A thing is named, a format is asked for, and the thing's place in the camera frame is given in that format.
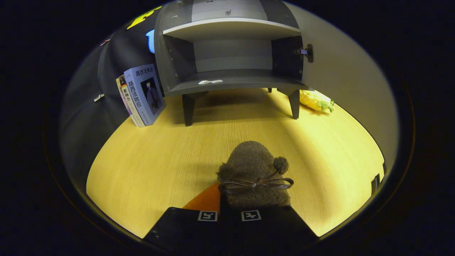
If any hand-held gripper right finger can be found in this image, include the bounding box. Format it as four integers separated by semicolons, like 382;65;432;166
229;206;319;249

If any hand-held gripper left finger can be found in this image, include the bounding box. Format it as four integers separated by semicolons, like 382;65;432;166
142;182;230;249

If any brown fuzzy shoe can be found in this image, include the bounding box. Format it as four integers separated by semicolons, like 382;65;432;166
217;141;294;210

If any beige shoe cabinet door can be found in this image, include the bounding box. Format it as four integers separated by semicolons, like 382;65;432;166
284;2;398;175

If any grey shoe cabinet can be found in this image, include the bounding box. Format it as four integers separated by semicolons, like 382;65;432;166
155;0;310;127

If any metal door hinge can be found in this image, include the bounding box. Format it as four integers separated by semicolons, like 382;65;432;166
294;44;315;63

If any yellow plush toy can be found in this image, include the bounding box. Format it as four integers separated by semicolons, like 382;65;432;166
300;90;334;114

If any blue book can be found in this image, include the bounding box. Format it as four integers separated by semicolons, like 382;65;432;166
124;64;166;126

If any black backdrop cloth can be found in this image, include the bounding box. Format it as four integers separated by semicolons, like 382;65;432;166
60;5;167;185

